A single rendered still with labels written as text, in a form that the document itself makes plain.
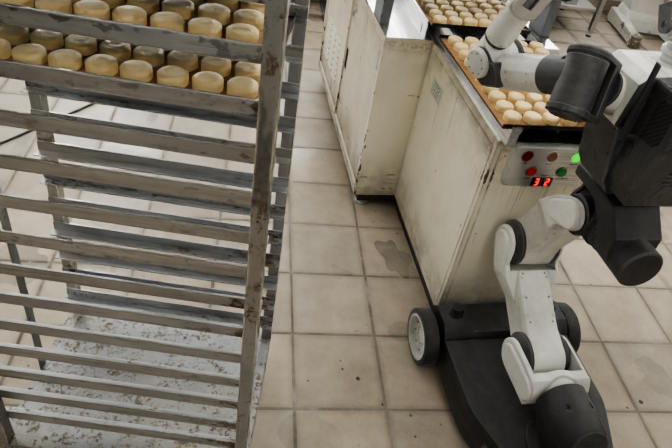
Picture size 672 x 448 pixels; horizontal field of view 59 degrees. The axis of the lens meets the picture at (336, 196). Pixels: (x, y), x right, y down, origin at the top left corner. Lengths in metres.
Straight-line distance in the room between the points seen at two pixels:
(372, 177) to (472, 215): 0.79
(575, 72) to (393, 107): 1.21
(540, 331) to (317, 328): 0.78
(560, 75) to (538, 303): 0.83
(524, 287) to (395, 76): 0.96
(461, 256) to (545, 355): 0.41
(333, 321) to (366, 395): 0.32
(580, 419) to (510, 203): 0.66
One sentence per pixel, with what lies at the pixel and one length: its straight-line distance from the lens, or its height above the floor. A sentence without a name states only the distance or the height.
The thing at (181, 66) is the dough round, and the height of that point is 1.23.
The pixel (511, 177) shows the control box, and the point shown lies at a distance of 1.86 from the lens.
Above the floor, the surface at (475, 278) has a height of 0.27.
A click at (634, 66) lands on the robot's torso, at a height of 1.23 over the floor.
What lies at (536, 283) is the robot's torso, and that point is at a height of 0.44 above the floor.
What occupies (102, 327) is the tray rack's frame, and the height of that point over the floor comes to 0.15.
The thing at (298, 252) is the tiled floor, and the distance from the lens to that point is 2.47.
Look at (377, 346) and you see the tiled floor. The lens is 2.21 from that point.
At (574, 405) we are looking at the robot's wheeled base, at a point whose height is 0.35.
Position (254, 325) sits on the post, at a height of 0.76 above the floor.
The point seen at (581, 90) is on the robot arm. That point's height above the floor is 1.19.
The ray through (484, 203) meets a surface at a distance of 1.93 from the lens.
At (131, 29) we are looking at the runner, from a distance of 0.93.
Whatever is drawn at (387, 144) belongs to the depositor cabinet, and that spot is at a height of 0.36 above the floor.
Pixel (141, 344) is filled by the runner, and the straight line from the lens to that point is 1.40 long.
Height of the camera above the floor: 1.70
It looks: 38 degrees down
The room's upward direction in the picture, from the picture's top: 10 degrees clockwise
